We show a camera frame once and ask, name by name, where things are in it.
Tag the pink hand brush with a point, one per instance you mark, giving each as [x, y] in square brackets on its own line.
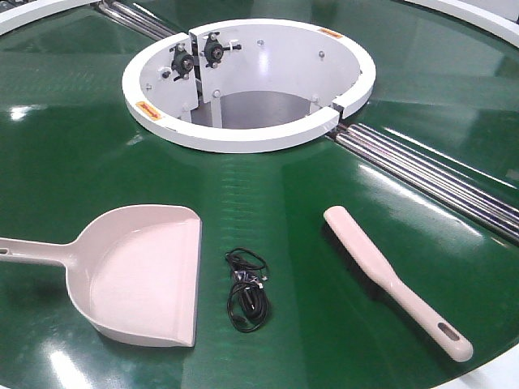
[373, 263]

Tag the pink plastic dustpan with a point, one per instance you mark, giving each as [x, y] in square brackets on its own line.
[132, 272]

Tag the black bearing right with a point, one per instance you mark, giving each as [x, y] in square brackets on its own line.
[214, 50]

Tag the black bearing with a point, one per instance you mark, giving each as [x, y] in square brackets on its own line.
[182, 63]
[214, 50]

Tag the black bearing left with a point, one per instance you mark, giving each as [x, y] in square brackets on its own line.
[182, 63]

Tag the steel rollers right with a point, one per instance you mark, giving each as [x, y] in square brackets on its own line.
[431, 176]

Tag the steel rollers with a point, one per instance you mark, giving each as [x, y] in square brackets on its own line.
[431, 176]
[135, 18]

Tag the steel rollers upper left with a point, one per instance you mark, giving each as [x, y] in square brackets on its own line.
[135, 18]

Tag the white outer rim right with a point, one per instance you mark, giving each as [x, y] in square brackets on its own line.
[495, 24]

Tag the white rim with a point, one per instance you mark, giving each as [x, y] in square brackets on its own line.
[495, 24]
[29, 12]

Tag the white outer rim left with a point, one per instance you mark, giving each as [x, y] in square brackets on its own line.
[29, 12]

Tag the white inner ring guard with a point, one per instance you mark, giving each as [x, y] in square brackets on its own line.
[289, 84]

